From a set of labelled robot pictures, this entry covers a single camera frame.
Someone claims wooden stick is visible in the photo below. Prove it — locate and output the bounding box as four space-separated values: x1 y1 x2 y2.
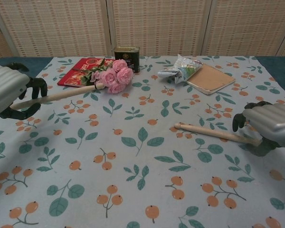
174 123 262 146
9 83 105 111

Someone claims woven folding screen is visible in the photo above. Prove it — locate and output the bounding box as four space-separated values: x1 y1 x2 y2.
0 0 285 63

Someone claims brown worn notebook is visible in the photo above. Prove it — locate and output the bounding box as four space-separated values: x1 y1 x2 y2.
185 63 236 95

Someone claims dark green tin can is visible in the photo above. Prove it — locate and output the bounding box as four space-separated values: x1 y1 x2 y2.
113 46 141 74

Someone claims red book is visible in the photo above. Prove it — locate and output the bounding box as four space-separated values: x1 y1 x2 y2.
57 57 115 90

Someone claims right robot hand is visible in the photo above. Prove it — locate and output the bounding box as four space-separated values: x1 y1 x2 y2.
232 101 285 157

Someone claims crumpled snack bag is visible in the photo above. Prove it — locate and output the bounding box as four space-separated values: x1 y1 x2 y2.
158 54 204 85

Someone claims floral printed tablecloth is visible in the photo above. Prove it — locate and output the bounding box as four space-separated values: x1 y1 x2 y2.
0 56 285 228

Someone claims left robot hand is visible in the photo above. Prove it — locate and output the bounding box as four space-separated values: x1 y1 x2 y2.
0 62 48 121

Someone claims pink artificial rose bouquet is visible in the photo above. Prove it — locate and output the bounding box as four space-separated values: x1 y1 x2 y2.
83 58 135 94

